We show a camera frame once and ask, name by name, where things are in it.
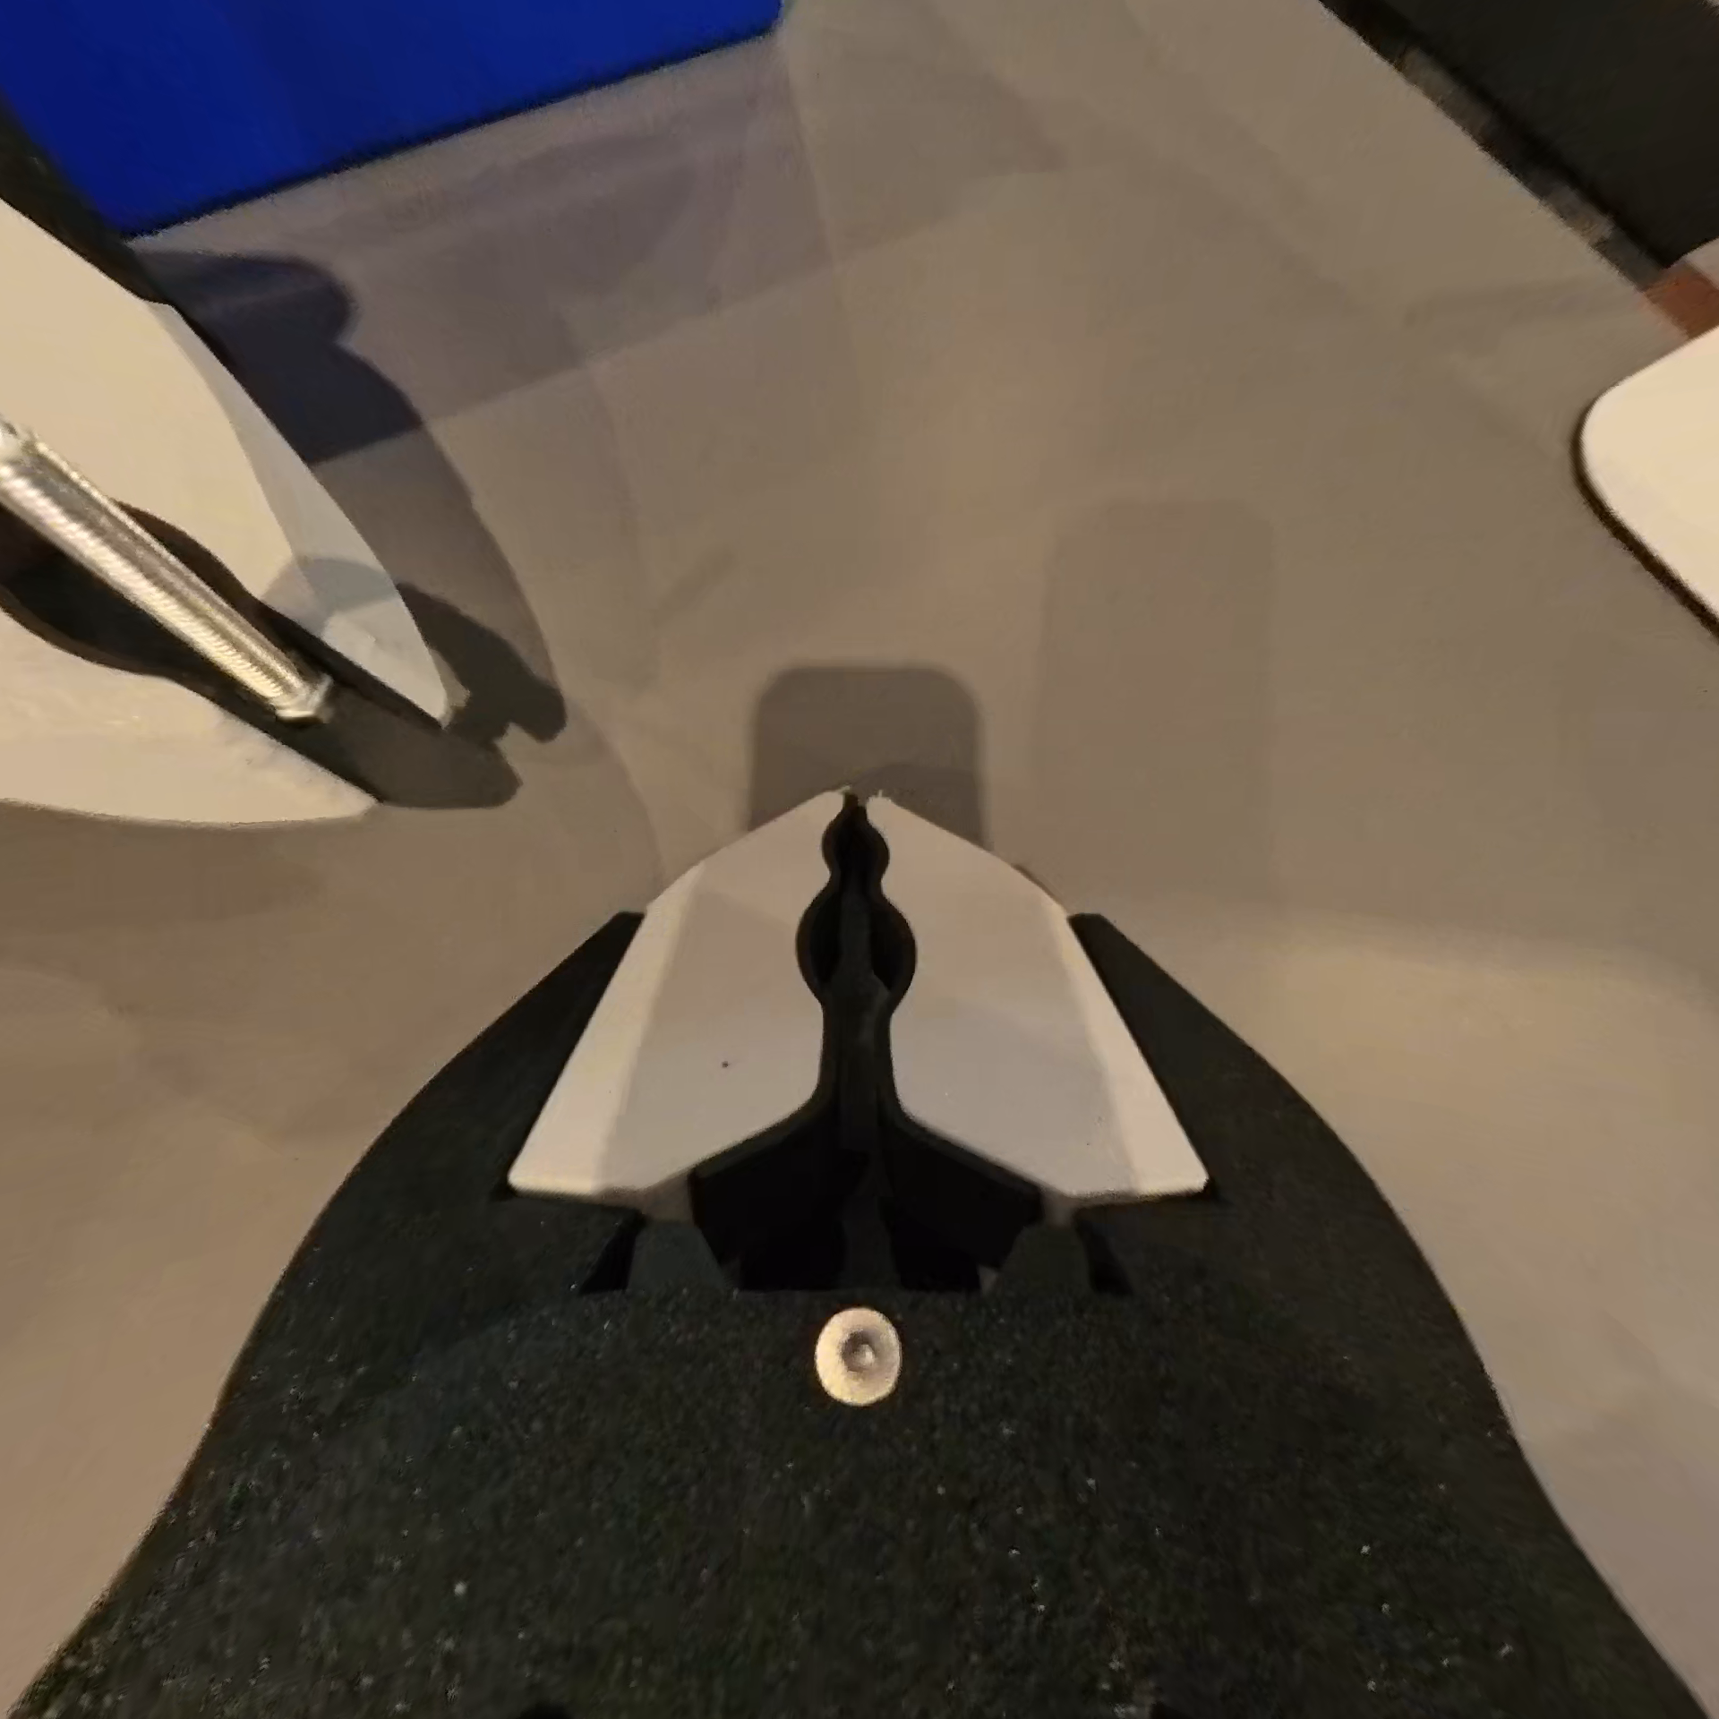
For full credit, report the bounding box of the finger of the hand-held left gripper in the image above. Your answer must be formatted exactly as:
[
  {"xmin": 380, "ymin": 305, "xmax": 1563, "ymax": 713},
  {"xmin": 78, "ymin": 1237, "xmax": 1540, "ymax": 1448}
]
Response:
[
  {"xmin": 0, "ymin": 536, "xmax": 517, "ymax": 828},
  {"xmin": 0, "ymin": 106, "xmax": 469, "ymax": 733}
]

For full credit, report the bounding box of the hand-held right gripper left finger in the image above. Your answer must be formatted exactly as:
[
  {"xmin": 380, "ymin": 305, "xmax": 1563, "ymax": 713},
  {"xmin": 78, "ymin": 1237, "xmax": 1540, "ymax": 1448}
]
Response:
[{"xmin": 508, "ymin": 790, "xmax": 864, "ymax": 1223}]

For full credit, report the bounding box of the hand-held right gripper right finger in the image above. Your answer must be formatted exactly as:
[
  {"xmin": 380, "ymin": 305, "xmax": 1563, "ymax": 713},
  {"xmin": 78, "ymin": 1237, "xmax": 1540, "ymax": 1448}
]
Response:
[{"xmin": 859, "ymin": 790, "xmax": 1215, "ymax": 1223}]

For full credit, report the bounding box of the silver threaded bolt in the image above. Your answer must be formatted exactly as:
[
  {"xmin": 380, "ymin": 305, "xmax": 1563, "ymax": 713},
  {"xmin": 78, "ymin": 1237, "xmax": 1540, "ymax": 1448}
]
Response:
[{"xmin": 0, "ymin": 422, "xmax": 334, "ymax": 729}]

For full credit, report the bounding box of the blue box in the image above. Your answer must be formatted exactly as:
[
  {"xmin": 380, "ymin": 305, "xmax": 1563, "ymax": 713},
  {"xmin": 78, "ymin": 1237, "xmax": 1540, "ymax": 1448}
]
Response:
[{"xmin": 0, "ymin": 0, "xmax": 783, "ymax": 238}]

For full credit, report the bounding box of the white rounded board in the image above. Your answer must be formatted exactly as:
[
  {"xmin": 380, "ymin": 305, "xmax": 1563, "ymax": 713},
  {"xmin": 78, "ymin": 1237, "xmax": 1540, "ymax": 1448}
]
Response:
[{"xmin": 1576, "ymin": 327, "xmax": 1719, "ymax": 622}]

